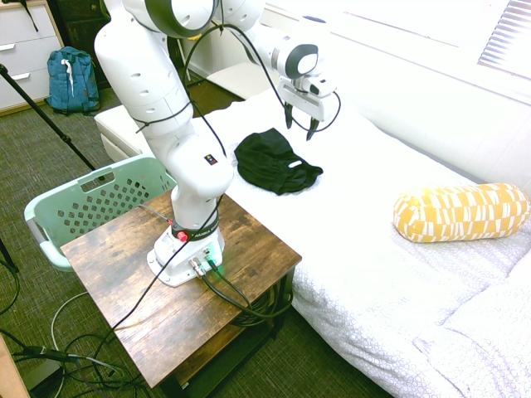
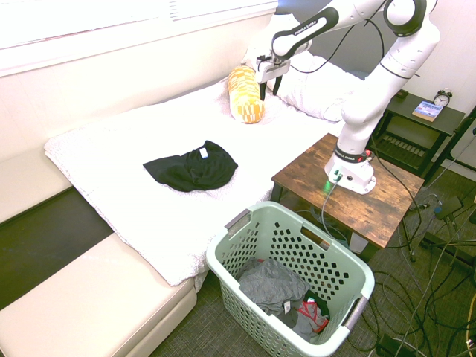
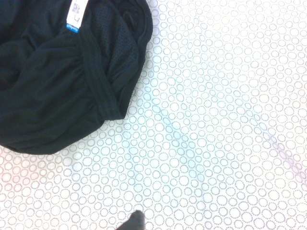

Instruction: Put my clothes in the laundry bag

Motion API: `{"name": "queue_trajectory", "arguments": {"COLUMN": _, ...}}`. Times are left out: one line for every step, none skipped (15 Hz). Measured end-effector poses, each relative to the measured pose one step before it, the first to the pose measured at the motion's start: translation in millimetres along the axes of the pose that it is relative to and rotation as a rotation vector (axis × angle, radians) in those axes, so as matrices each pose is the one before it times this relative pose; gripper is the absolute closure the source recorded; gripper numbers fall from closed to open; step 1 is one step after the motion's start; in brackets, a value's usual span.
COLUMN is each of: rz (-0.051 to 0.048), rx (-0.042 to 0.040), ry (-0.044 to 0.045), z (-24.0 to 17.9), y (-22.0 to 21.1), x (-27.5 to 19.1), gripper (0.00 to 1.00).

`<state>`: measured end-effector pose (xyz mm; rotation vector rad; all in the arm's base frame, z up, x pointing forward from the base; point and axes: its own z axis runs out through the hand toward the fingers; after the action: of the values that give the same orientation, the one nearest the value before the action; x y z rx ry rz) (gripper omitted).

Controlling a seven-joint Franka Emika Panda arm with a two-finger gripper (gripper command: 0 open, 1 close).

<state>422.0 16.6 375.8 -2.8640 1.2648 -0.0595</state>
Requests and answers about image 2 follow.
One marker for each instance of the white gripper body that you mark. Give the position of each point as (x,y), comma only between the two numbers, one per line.
(273,68)

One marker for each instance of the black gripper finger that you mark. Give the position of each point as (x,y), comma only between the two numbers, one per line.
(276,85)
(263,92)

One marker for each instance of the black t-shirt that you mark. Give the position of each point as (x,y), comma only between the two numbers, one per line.
(193,171)

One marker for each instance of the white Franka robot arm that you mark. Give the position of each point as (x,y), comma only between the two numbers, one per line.
(372,93)

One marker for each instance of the pale green laundry basket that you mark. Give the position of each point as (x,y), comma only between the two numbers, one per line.
(294,211)

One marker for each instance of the orange checkered bolster pillow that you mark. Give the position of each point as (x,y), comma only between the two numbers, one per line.
(245,100)

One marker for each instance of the small white pillow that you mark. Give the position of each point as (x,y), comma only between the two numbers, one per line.
(256,52)

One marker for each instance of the large white pillow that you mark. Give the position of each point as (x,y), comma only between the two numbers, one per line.
(316,89)

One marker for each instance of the dark gray headboard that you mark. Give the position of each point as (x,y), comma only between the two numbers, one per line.
(346,56)

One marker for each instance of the small black box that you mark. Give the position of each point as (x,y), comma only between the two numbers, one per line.
(401,95)

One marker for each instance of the black nightstand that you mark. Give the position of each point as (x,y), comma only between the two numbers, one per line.
(405,108)

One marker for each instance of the blue paperback book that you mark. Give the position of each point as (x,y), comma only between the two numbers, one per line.
(427,111)

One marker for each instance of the rustic wooden side table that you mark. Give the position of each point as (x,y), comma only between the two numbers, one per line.
(372,215)

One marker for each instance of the black twin-bell alarm clock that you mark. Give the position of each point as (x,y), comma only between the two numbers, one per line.
(442,98)

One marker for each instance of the white window blinds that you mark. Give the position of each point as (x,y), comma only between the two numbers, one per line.
(111,18)

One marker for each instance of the white quilted blanket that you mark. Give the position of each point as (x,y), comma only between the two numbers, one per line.
(148,223)

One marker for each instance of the gray crumpled garment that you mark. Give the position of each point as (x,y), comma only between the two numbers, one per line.
(271,286)

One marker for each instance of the black power adapter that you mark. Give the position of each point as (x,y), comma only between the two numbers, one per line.
(448,208)

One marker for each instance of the black garment with green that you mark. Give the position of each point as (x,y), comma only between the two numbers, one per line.
(315,299)

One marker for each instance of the gray garment with red trim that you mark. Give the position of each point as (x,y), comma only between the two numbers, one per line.
(308,324)

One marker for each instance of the cream upholstered bed base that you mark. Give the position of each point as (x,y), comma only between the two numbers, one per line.
(74,297)

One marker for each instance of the black power brick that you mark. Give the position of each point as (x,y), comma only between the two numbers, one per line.
(388,347)

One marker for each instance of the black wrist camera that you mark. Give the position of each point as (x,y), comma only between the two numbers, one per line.
(262,58)

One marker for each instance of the black camera stand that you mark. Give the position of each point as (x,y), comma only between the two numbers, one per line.
(455,143)

